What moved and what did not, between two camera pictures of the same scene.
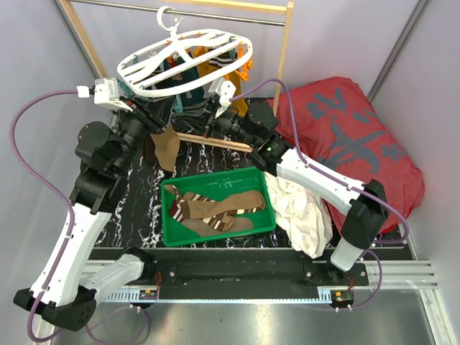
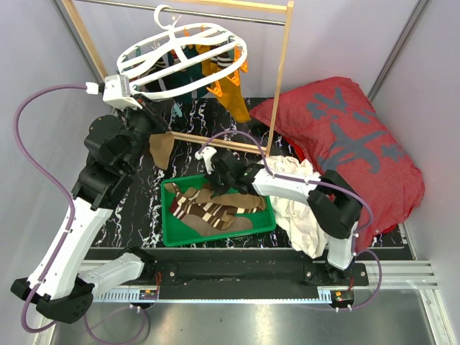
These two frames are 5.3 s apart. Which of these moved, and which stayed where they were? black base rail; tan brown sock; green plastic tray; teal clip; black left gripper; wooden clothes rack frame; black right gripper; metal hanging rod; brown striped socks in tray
Moved: teal clip; black right gripper; tan brown sock
Stayed: green plastic tray; black base rail; black left gripper; metal hanging rod; wooden clothes rack frame; brown striped socks in tray
